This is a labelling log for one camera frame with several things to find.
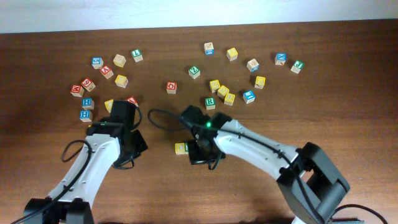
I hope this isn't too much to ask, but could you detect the yellow C block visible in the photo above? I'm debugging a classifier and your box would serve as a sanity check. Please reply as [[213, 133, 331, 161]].
[[175, 142, 185, 155]]

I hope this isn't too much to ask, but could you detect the red a block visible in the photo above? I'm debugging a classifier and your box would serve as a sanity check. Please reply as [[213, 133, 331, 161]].
[[100, 65, 114, 79], [126, 96, 139, 107]]

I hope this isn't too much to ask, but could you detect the green V block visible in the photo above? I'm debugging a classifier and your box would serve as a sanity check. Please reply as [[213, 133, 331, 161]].
[[185, 142, 189, 154]]

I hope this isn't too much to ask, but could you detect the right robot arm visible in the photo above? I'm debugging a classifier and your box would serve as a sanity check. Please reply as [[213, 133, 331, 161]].
[[182, 113, 350, 223]]

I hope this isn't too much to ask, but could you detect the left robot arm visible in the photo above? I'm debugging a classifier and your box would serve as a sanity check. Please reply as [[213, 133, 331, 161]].
[[22, 122, 148, 224]]

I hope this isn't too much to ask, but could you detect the green R block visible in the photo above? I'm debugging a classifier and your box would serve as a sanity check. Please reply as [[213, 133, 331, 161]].
[[205, 98, 216, 110]]

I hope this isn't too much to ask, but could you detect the yellow block left middle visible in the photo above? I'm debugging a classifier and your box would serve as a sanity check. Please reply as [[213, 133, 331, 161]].
[[104, 100, 114, 113]]

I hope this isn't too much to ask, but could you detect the blue H block lower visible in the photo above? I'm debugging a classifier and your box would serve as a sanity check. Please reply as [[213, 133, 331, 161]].
[[80, 110, 93, 122]]

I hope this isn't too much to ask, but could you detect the blue h block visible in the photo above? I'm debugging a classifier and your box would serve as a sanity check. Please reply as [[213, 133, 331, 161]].
[[80, 110, 93, 122], [81, 98, 95, 110]]

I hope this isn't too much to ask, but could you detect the yellow block front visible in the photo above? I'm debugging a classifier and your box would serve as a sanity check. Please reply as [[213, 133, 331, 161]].
[[224, 93, 236, 106]]

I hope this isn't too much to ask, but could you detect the blue H block upper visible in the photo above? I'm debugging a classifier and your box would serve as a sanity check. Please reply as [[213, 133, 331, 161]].
[[81, 98, 95, 110]]

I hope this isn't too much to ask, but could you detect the yellow block left upper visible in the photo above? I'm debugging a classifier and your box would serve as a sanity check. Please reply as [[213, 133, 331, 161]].
[[114, 75, 128, 88]]

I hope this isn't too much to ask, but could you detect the yellow block back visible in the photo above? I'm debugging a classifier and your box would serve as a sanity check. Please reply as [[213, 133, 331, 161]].
[[210, 80, 221, 93]]

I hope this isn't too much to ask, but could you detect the red O block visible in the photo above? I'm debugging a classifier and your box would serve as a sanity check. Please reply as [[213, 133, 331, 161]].
[[166, 82, 177, 94]]

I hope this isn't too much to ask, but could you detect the blue I leaf block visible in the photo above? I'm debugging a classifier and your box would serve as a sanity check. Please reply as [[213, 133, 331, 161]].
[[243, 90, 256, 104]]

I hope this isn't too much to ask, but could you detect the red 9 block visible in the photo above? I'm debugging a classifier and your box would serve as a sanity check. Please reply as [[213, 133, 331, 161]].
[[81, 78, 96, 91]]

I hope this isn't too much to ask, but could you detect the green Z block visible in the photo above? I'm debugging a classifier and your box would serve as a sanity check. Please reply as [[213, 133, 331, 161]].
[[188, 66, 200, 79]]

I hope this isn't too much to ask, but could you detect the red M block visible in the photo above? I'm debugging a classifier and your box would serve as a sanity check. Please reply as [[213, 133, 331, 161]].
[[70, 85, 84, 97]]

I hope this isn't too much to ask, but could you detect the plain wooden yellow block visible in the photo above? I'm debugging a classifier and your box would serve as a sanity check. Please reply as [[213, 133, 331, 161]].
[[113, 54, 126, 68]]

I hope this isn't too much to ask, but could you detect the blue 5 block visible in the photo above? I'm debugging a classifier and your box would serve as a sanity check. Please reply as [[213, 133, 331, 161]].
[[91, 57, 104, 70]]

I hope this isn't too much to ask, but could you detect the yellow block with crayon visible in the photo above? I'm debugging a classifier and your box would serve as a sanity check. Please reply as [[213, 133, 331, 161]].
[[254, 76, 266, 89]]

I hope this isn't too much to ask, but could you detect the green L block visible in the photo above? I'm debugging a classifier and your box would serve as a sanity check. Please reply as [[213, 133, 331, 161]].
[[131, 49, 143, 62]]

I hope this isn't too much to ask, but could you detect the blue D wooden block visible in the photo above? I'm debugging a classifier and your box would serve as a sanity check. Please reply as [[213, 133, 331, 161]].
[[247, 59, 259, 72]]

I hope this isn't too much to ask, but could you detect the yellow top far block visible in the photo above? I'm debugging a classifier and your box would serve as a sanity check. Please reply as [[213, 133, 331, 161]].
[[226, 47, 238, 61]]

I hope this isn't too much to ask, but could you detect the blue side far block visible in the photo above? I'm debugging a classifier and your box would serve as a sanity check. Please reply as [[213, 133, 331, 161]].
[[204, 42, 214, 55]]

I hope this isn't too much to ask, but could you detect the blue X block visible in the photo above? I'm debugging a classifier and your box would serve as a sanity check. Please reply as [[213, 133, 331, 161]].
[[274, 52, 287, 65]]

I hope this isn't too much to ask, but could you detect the green J block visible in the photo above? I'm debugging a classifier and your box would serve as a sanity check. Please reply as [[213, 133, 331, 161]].
[[290, 60, 305, 74]]

